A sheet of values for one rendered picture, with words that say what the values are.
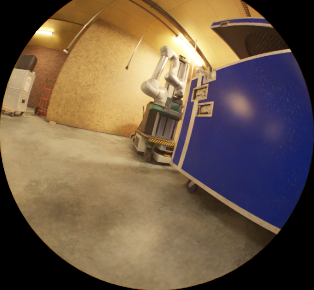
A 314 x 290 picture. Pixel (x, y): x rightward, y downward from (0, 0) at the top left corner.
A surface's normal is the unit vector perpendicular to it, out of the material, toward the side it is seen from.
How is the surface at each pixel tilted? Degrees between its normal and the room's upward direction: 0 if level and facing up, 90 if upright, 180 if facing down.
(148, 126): 90
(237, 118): 90
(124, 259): 0
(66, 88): 90
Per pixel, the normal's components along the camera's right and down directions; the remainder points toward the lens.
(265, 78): -0.90, -0.22
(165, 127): 0.33, 0.11
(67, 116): 0.65, 0.18
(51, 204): 0.25, -0.97
